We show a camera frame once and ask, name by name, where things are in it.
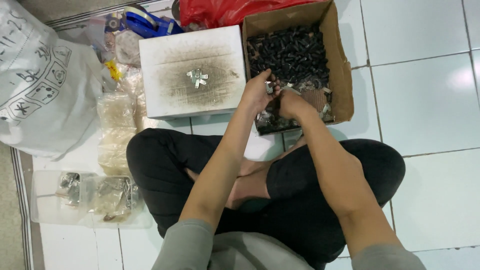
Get person's right hand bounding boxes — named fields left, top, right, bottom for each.
left=278, top=89, right=320, bottom=123

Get person's left hand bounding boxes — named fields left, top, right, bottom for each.
left=239, top=69, right=282, bottom=118

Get heap of black plastic caps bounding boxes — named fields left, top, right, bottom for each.
left=246, top=24, right=331, bottom=91

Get heap of loose metal clips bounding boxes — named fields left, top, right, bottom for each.
left=257, top=84, right=335, bottom=133

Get brown cardboard box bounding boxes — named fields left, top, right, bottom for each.
left=241, top=0, right=355, bottom=136

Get cluster of metal clips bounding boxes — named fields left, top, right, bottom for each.
left=185, top=68, right=209, bottom=90

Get red plastic bag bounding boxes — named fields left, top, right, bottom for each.
left=179, top=0, right=328, bottom=29

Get person's bare feet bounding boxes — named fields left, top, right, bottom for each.
left=185, top=136, right=309, bottom=211

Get dirty white box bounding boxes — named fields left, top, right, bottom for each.
left=138, top=25, right=247, bottom=121

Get person's black trousers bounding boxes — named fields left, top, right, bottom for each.
left=126, top=128, right=407, bottom=270

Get blue tape dispenser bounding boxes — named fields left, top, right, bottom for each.
left=121, top=5, right=185, bottom=39

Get clear bag of small parts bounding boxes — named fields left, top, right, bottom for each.
left=85, top=13, right=143, bottom=69

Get yellow red packet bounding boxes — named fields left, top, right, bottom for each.
left=104, top=60, right=123, bottom=82

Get person's grey shirt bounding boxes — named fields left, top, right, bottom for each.
left=151, top=219, right=427, bottom=270

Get stack of clear plastic bags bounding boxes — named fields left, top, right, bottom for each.
left=96, top=67, right=160, bottom=177

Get bags of metal parts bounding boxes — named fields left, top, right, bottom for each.
left=58, top=172, right=140, bottom=223

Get white printed sack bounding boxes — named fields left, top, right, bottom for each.
left=0, top=0, right=110, bottom=159

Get clear plastic container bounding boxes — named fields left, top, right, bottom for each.
left=30, top=170, right=153, bottom=230

